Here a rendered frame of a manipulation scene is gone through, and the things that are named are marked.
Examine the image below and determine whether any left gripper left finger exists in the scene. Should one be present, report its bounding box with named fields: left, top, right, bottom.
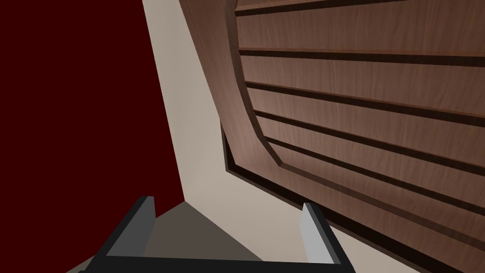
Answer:
left=98, top=195, right=156, bottom=258

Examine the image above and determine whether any brown slatted wooden door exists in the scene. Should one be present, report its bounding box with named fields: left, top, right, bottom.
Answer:
left=177, top=0, right=485, bottom=273

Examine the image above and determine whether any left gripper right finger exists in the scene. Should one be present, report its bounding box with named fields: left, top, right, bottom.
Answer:
left=299, top=202, right=345, bottom=265

